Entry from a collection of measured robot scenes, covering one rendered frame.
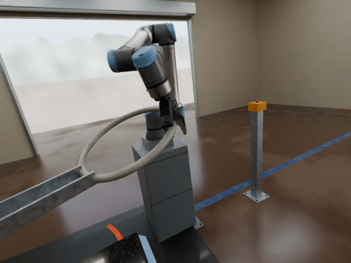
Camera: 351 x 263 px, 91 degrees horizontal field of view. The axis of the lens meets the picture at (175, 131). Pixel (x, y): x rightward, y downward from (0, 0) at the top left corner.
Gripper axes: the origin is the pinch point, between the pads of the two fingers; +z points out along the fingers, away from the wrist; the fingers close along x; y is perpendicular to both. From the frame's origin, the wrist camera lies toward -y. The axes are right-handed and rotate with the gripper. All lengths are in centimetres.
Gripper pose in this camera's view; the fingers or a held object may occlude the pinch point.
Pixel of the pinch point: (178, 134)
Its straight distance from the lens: 77.2
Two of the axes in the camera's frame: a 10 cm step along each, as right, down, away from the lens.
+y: 0.6, -6.0, 8.0
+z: 3.5, 7.6, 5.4
